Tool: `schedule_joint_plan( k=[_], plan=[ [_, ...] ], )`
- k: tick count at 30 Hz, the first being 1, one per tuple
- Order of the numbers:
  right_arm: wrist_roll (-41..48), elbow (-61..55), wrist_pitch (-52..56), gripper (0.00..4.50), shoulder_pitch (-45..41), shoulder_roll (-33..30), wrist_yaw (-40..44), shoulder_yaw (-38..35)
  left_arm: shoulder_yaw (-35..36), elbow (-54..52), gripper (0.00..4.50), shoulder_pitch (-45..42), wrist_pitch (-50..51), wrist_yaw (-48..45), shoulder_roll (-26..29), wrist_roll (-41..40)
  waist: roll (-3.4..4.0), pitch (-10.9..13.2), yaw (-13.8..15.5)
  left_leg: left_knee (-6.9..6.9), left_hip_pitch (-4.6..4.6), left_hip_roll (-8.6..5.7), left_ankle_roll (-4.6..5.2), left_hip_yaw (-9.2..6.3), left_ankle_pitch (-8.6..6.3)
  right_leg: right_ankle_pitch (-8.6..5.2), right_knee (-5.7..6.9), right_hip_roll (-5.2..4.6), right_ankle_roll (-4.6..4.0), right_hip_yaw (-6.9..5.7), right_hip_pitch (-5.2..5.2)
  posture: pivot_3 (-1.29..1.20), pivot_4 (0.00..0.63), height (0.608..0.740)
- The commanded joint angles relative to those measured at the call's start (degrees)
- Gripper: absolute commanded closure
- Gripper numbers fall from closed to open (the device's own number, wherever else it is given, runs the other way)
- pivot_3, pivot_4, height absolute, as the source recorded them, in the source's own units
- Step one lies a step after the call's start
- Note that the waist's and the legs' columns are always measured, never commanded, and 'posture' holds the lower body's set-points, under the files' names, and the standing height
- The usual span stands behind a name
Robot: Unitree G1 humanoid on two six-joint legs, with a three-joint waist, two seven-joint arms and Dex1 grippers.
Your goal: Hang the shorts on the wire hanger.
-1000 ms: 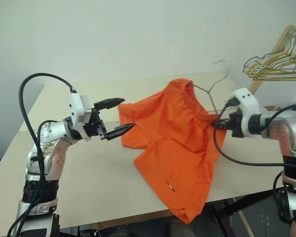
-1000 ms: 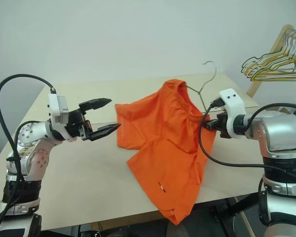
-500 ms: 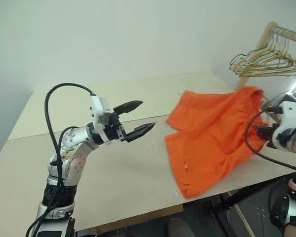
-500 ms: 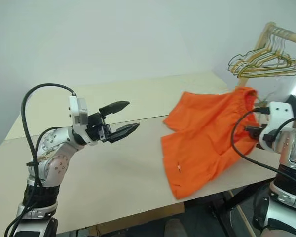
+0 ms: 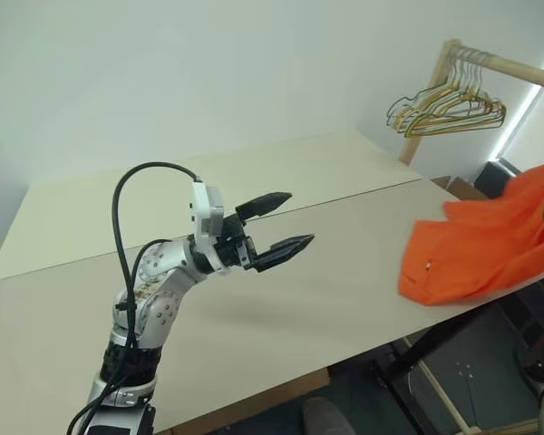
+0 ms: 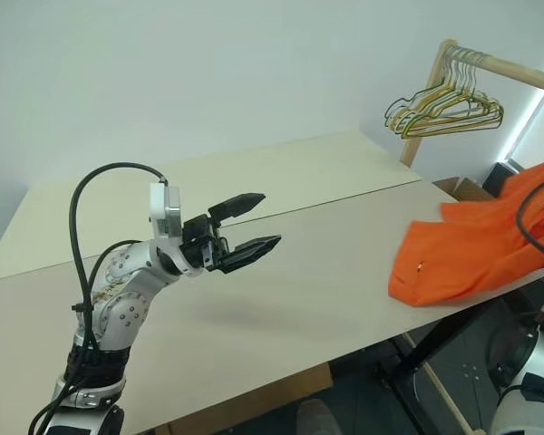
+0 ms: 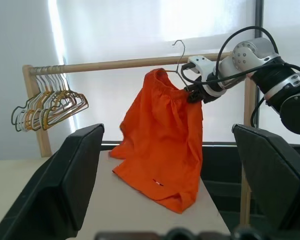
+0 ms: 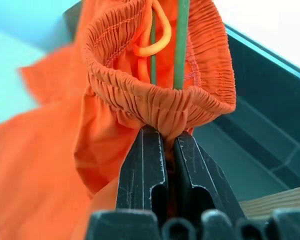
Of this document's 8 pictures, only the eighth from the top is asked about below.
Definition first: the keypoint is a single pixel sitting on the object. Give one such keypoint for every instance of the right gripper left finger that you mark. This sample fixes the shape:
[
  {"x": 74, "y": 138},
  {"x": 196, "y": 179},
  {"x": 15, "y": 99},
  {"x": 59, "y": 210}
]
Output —
[{"x": 142, "y": 170}]

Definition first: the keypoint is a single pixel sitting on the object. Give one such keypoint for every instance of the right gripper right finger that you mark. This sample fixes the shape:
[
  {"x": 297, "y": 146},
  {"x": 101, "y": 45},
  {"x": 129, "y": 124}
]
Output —
[{"x": 197, "y": 175}]

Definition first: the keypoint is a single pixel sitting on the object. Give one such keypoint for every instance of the orange shorts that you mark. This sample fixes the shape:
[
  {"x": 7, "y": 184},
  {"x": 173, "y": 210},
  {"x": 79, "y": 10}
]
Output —
[{"x": 52, "y": 150}]

